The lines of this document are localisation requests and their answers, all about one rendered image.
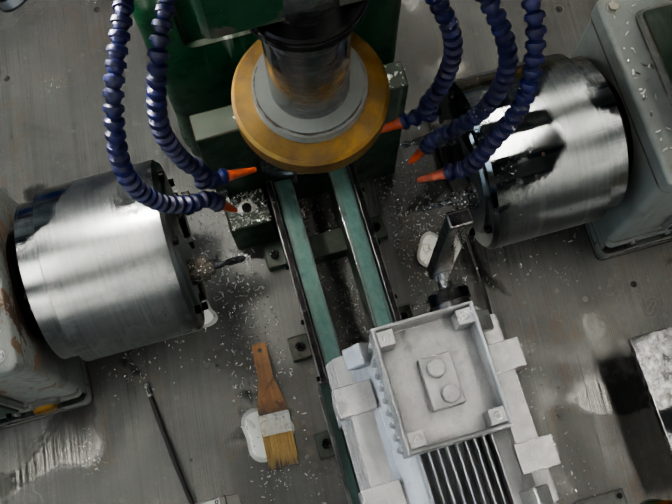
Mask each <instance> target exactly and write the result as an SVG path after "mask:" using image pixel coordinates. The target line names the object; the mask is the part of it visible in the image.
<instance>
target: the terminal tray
mask: <svg viewBox="0 0 672 504"><path fill-rule="evenodd" d="M462 311H466V312H468V314H469V317H468V319H467V320H463V319H461V318H460V313H461V312H462ZM385 333H388V334H390V336H391V340H390V341H389V342H384V341H383V340H382V335H383V334H385ZM367 350H368V353H369V354H371V355H373V357H372V360H371V366H372V367H373V368H375V367H376V371H375V375H374V377H375V379H376V380H380V383H379V386H378V390H379V391H380V392H383V393H384V395H383V397H382V403H383V404H387V409H386V411H385V414H386V416H388V417H391V421H390V423H389V427H390V428H391V429H394V430H395V434H394V435H393V440H394V441H395V442H398V443H399V446H398V448H397V450H396V451H397V453H398V454H402V457H403V459H407V458H411V457H414V456H416V455H420V454H423V453H427V452H430V451H433V450H437V449H440V448H443V447H446V446H450V445H454V444H456V443H460V442H464V441H467V440H471V439H474V438H477V437H481V436H484V435H488V434H491V433H495V432H499V431H501V430H504V429H507V428H509V427H511V426H513V425H514V422H513V419H512V416H511V413H510V410H509V407H508V404H507V401H506V398H505V395H504V392H503V389H502V386H501V384H500V381H499V378H498V375H497V372H496V369H495V366H494V363H493V360H492V357H491V354H490V351H489V348H488V345H487V342H486V339H485V336H484V333H483V330H482V327H481V324H480V321H479V318H478V315H477V312H476V309H475V306H474V304H473V301H468V302H464V303H461V304H457V305H454V306H450V307H447V308H443V309H440V310H436V311H433V312H429V313H425V314H422V315H418V316H415V317H411V318H408V319H404V320H401V321H397V322H393V323H390V324H386V325H383V326H379V327H376V328H372V329H371V330H370V335H369V345H368V349H367ZM495 411H500V412H501V413H502V419H501V420H495V419H494V417H493V413H494V412H495ZM416 434H418V435H420V436H421V437H422V442H421V443H419V444H416V443H414V442H413V437H414V435H416Z"/></svg>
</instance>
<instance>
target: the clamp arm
mask: <svg viewBox="0 0 672 504"><path fill-rule="evenodd" d="M473 223H474V220H473V217H472V214H471V211H470V209H468V208H467V209H462V208H461V209H458V210H454V211H450V212H447V213H446V217H445V220H444V222H443V225H442V228H441V231H440V233H439V236H438V239H437V242H436V245H435V247H434V249H433V253H432V256H431V258H430V261H429V264H428V267H427V270H428V273H429V277H430V279H436V282H437V281H438V278H437V275H438V276H439V279H443V278H445V277H444V274H442V273H445V274H446V277H448V278H449V277H450V273H451V270H452V268H453V266H454V263H455V261H456V259H457V257H458V255H459V253H460V251H461V249H462V246H463V244H464V242H465V240H466V238H467V236H468V234H469V231H470V229H471V227H472V225H473ZM439 274H440V275H439Z"/></svg>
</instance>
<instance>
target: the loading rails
mask: <svg viewBox="0 0 672 504"><path fill-rule="evenodd" d="M351 164H352V163H351ZM351 164H349V165H347V166H345V167H343V168H340V169H337V170H334V171H330V172H328V189H329V195H330V199H331V202H332V205H333V209H334V212H335V215H336V219H337V222H338V226H339V228H337V229H334V230H330V231H326V232H323V233H319V234H315V235H312V236H308V235H307V231H306V228H305V224H304V221H303V217H302V214H301V211H300V207H299V204H298V200H297V197H296V193H295V190H294V186H293V183H292V179H291V178H288V179H284V180H281V181H277V182H273V183H272V181H267V182H265V183H266V187H267V191H268V195H269V199H270V203H271V208H272V211H273V212H272V213H271V216H272V217H274V218H275V222H276V226H277V229H278V233H279V236H280V240H281V243H277V244H273V245H269V246H266V247H263V252H264V256H265V260H266V263H267V267H268V270H269V271H274V270H277V269H281V268H284V267H286V270H289V272H290V276H291V280H292V283H293V287H294V290H295V294H296V298H297V301H298V305H299V308H300V312H301V316H302V319H303V320H301V325H304V326H305V330H306V333H304V334H301V335H297V336H294V337H290V338H288V339H287V341H288V344H289V348H290V352H291V355H292V359H293V362H294V363H296V362H300V361H303V360H307V359H311V358H313V359H314V362H315V366H316V370H317V373H318V377H316V379H317V382H319V381H320V384H317V385H316V387H317V391H318V395H319V399H320V403H321V406H322V410H323V413H324V417H325V421H326V424H327V428H328V431H324V432H321V433H317V434H314V440H315V444H316V448H317V451H318V455H319V458H320V459H325V458H329V457H332V456H335V457H336V461H337V464H338V468H339V471H340V475H341V479H342V482H343V486H344V489H345V493H346V497H347V500H348V504H360V501H359V498H358V493H359V492H360V487H359V484H358V480H357V477H356V473H355V470H354V466H353V463H352V459H351V456H350V452H349V449H348V445H347V442H346V438H345V435H344V431H343V429H341V430H340V429H339V427H338V424H337V420H336V417H335V413H334V410H333V406H332V396H331V395H332V389H331V385H330V382H329V378H328V375H327V371H326V365H327V364H328V363H329V362H330V361H332V359H335V358H337V357H340V356H342V354H341V350H340V347H339V343H338V340H337V336H336V333H335V329H334V326H333V322H332V319H331V315H330V312H329V308H328V305H327V301H326V298H325V294H324V291H323V287H322V284H321V280H320V277H319V273H318V270H317V266H316V265H317V264H321V263H324V262H328V261H332V260H335V259H339V258H343V257H346V256H348V259H349V263H350V266H351V269H352V273H353V276H354V279H355V283H356V286H357V290H358V293H359V296H360V300H361V303H362V306H363V310H364V313H365V316H366V320H367V323H368V327H369V330H371V329H372V328H376V327H379V326H383V325H386V324H390V323H393V322H397V321H401V320H404V319H408V318H411V317H414V316H413V313H412V310H411V306H410V305H404V306H401V307H398V305H397V302H396V299H397V295H396V294H394V292H393V289H392V286H391V283H390V279H389V276H388V273H387V270H386V266H385V263H384V260H383V257H382V253H381V250H380V247H379V245H380V244H381V243H380V241H383V240H386V239H388V233H387V229H386V226H385V223H384V220H383V217H382V215H379V216H376V217H372V218H370V214H369V211H368V208H367V205H366V201H365V198H364V195H363V193H364V192H365V191H364V188H361V185H360V182H359V179H358V175H357V172H356V169H355V167H354V166H353V167H351V166H350V165H351ZM273 185H274V187H273ZM274 190H275V191H274Z"/></svg>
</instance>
